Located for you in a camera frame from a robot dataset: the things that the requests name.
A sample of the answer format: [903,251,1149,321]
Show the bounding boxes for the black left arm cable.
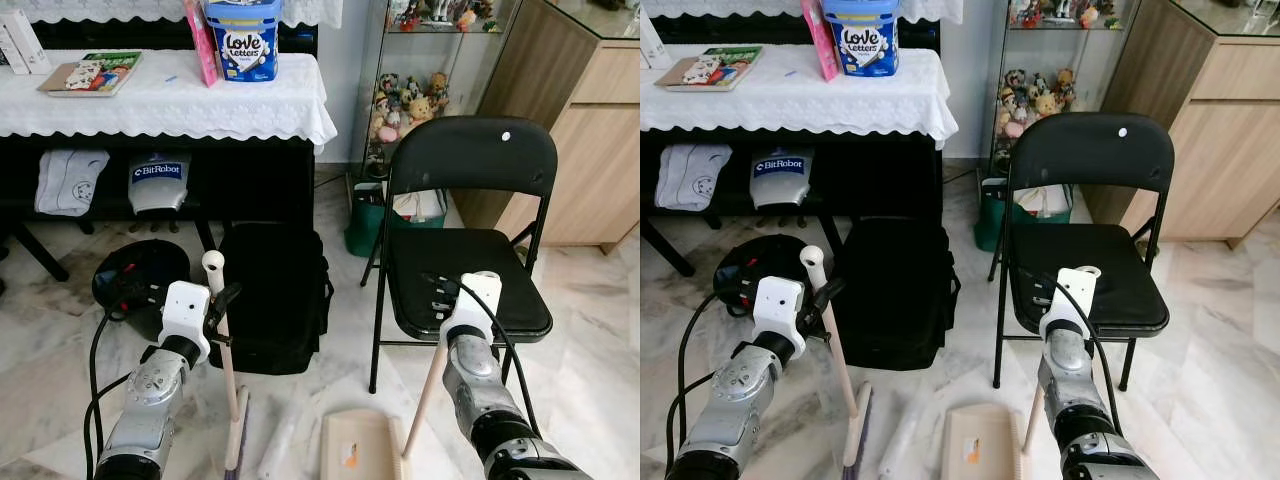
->
[83,310,136,479]
[665,315,746,473]

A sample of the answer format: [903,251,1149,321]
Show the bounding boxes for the green picture book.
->
[38,51,144,99]
[655,46,765,94]

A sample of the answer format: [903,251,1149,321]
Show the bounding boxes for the black table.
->
[640,128,947,278]
[0,130,317,283]

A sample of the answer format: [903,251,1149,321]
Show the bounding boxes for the round black case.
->
[713,234,813,313]
[92,239,193,341]

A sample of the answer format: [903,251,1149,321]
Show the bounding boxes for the blue Love Letters tub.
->
[203,0,285,84]
[822,0,902,79]

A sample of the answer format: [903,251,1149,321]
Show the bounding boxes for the white carton box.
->
[640,15,670,72]
[0,10,52,77]

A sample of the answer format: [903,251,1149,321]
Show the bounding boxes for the white lace shelf cloth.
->
[640,0,965,27]
[0,0,345,30]

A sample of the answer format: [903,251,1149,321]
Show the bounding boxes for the glass display cabinet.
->
[350,0,523,183]
[985,0,1143,178]

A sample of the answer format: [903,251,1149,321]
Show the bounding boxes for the broom with wooden pole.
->
[202,250,251,477]
[802,245,876,471]

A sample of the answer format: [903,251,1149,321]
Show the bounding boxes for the light wooden cabinet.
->
[1084,0,1280,249]
[455,0,641,253]

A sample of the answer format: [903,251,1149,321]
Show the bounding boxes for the white lace tablecloth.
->
[0,49,339,152]
[640,44,960,150]

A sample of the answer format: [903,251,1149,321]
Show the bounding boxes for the beige dustpan with long handle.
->
[940,385,1049,480]
[320,340,451,480]

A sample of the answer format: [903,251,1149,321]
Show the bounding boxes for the pale grey cloth bag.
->
[35,149,112,219]
[655,142,735,214]

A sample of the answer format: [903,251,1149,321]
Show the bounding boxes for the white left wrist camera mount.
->
[750,276,808,359]
[160,281,213,364]

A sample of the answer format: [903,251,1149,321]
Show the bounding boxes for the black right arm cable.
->
[455,280,546,441]
[1055,268,1133,437]

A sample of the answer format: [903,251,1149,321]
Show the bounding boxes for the black backpack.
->
[830,216,962,372]
[210,221,335,377]

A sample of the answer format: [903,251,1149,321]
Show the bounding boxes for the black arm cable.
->
[1055,268,1133,437]
[665,315,746,473]
[83,310,136,479]
[455,280,546,441]

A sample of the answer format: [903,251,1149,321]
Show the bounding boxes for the white BitRobot bag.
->
[127,152,194,217]
[749,149,817,212]

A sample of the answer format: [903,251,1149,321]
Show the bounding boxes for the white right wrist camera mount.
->
[1040,266,1102,341]
[440,271,503,347]

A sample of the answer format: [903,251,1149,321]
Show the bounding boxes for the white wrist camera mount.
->
[440,271,503,347]
[1040,266,1102,341]
[160,281,213,364]
[750,276,808,359]

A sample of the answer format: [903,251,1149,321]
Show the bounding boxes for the black folding chair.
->
[362,116,559,394]
[988,111,1177,391]

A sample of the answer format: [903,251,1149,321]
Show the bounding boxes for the green bin with papers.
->
[975,177,1077,253]
[345,180,448,259]

